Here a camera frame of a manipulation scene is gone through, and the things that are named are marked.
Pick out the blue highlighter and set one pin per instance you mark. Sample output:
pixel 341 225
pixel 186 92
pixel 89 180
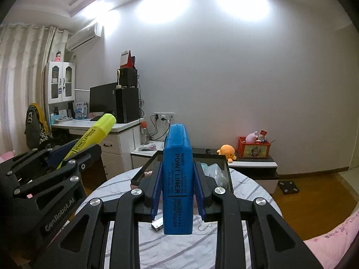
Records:
pixel 177 210

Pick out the white glass door cabinet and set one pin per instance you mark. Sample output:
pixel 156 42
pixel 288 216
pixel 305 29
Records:
pixel 59 82

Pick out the black office chair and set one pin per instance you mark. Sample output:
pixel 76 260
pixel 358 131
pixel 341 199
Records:
pixel 37 132

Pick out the red toy box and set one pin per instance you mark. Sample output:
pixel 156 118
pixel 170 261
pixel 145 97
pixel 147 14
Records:
pixel 252 150

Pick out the pink black storage box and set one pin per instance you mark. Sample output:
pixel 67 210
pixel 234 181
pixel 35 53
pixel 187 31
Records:
pixel 174 171

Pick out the red white desk calendar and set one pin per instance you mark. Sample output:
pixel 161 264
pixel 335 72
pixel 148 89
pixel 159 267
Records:
pixel 127 60

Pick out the black floor scale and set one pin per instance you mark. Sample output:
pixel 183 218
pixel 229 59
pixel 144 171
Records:
pixel 288 187

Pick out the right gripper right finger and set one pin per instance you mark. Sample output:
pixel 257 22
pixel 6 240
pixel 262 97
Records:
pixel 272 242

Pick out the black computer tower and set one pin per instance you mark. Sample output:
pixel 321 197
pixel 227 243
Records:
pixel 127 104

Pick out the pink plush toy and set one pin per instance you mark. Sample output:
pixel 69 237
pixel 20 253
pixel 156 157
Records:
pixel 251 138

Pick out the white wall power strip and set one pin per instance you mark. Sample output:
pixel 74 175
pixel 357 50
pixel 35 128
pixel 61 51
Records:
pixel 164 115

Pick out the white striped curtain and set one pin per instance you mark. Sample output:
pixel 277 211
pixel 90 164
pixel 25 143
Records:
pixel 25 51

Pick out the white nightstand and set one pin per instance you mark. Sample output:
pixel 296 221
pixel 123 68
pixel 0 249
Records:
pixel 141 155

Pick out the low black white cabinet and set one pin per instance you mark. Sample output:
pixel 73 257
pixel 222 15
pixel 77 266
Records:
pixel 261 170

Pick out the white air conditioner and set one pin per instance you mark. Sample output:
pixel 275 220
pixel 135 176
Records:
pixel 84 35

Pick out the pink bed quilt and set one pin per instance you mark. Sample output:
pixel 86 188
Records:
pixel 331 247

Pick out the black speaker box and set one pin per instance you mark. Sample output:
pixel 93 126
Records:
pixel 127 77

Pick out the orange octopus plush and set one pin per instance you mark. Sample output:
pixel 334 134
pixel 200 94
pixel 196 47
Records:
pixel 228 151

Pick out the teal round plastic container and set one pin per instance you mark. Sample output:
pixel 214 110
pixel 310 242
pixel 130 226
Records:
pixel 216 173

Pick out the black computer monitor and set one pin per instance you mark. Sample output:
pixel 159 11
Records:
pixel 103 98

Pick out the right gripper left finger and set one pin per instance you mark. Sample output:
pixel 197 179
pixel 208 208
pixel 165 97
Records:
pixel 83 242

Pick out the orange cap water bottle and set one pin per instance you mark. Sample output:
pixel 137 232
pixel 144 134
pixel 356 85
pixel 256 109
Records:
pixel 144 133

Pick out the small doll figurine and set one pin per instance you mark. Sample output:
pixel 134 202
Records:
pixel 58 57

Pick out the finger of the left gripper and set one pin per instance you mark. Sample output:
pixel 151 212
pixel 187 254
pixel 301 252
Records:
pixel 64 168
pixel 34 164

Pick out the yellow highlighter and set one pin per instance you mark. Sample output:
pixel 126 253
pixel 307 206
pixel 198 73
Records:
pixel 93 136

